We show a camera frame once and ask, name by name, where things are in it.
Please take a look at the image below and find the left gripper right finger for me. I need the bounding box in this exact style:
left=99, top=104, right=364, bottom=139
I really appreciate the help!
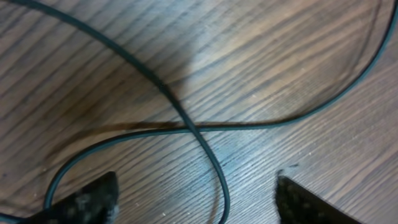
left=275, top=175, right=360, bottom=224

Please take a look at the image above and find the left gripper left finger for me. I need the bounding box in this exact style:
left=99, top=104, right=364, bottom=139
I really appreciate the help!
left=27, top=172, right=119, bottom=224

